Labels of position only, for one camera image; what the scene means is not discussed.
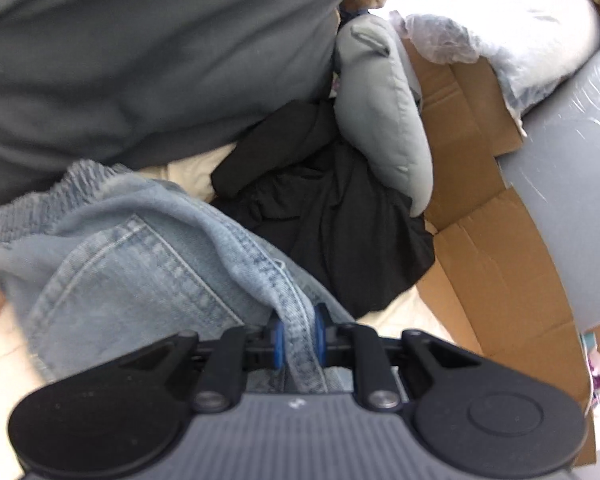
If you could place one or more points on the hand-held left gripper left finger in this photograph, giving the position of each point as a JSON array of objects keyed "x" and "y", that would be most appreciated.
[{"x": 278, "y": 345}]

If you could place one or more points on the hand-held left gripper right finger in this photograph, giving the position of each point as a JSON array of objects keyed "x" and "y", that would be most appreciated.
[{"x": 320, "y": 340}]

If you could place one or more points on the light blue jeans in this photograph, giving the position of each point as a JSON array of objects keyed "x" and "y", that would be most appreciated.
[{"x": 130, "y": 270}]

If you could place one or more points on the black garment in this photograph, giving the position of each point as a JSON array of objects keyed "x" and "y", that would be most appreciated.
[{"x": 330, "y": 220}]

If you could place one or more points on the cream bear-print bed sheet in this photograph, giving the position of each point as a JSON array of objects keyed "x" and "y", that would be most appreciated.
[{"x": 195, "y": 175}]

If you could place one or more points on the flattened cardboard sheet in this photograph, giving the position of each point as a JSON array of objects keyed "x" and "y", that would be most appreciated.
[{"x": 505, "y": 270}]

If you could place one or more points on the grey neck pillow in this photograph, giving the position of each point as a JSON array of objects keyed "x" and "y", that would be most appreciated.
[{"x": 380, "y": 110}]

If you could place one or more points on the purple pink packet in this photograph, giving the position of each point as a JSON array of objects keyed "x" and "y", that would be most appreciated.
[{"x": 597, "y": 375}]

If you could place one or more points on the grey plastic-wrapped bed frame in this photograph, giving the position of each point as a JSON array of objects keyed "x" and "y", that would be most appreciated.
[{"x": 580, "y": 160}]

